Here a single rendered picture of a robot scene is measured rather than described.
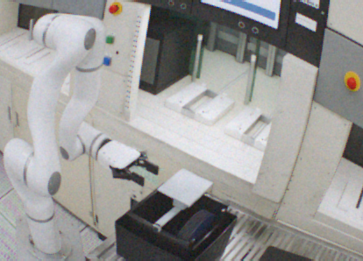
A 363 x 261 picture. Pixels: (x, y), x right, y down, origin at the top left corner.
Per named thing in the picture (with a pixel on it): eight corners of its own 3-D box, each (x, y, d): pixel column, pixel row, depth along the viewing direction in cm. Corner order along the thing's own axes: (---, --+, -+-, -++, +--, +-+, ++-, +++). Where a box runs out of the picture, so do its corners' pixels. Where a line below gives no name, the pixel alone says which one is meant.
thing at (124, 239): (160, 216, 162) (165, 180, 153) (227, 248, 151) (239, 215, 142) (114, 253, 142) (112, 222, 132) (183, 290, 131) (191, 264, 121)
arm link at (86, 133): (88, 141, 136) (106, 128, 142) (60, 124, 141) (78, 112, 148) (88, 164, 140) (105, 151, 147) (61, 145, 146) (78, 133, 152)
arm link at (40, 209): (42, 228, 120) (30, 170, 107) (6, 200, 126) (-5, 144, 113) (60, 209, 130) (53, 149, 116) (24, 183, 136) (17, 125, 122)
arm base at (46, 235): (27, 260, 127) (16, 228, 117) (24, 223, 142) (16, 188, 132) (74, 264, 132) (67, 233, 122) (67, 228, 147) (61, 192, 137)
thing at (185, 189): (167, 222, 159) (177, 148, 141) (217, 245, 151) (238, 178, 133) (125, 255, 141) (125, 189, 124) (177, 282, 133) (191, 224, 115)
